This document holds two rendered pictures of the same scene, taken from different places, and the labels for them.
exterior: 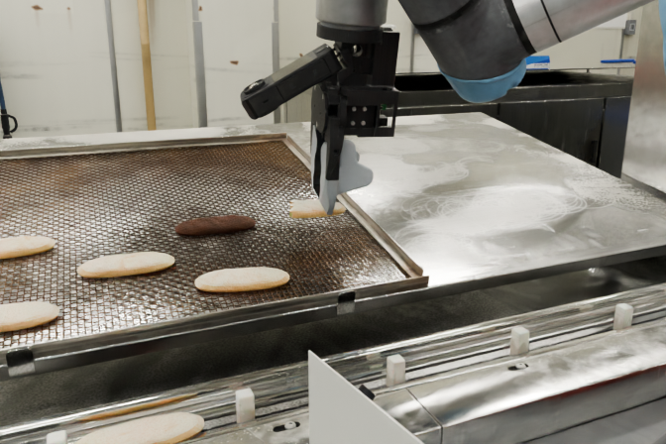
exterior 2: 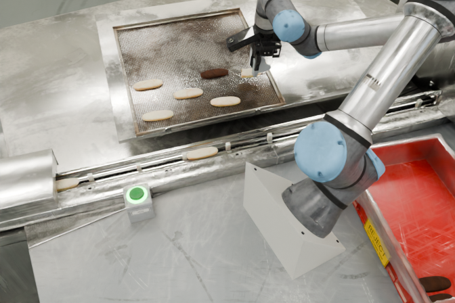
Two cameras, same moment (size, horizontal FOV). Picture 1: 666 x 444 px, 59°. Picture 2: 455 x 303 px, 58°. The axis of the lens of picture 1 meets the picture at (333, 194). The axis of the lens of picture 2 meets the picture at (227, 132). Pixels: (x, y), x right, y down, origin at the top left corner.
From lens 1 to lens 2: 0.79 m
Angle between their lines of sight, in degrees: 32
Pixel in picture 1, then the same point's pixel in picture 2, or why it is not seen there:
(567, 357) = not seen: hidden behind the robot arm
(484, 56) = (307, 52)
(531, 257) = (326, 91)
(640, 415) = not seen: hidden behind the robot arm
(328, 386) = (248, 168)
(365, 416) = (254, 175)
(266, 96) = (235, 46)
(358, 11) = (268, 26)
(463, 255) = (300, 90)
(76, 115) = not seen: outside the picture
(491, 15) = (310, 42)
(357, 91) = (267, 46)
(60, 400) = (175, 135)
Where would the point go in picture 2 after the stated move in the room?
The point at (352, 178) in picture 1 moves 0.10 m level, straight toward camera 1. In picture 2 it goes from (263, 68) to (261, 88)
